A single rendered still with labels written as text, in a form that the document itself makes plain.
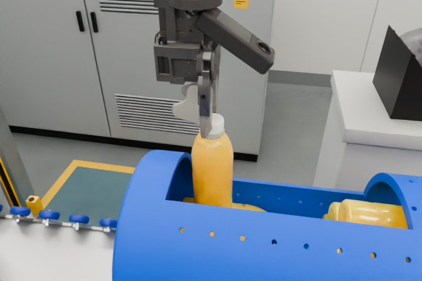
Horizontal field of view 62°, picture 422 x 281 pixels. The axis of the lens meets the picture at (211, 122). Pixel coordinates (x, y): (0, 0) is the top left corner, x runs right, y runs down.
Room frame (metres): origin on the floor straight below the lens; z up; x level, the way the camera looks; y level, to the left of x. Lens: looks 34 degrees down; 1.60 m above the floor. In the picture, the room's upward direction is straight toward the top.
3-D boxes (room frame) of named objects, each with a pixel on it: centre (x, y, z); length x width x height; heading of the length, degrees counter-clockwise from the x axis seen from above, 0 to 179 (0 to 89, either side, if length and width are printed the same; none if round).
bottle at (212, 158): (0.47, 0.00, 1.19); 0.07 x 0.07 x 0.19
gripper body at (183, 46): (0.47, 0.03, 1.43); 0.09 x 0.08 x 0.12; 81
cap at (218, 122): (0.47, 0.00, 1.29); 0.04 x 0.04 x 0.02
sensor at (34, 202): (0.61, 0.46, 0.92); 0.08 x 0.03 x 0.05; 171
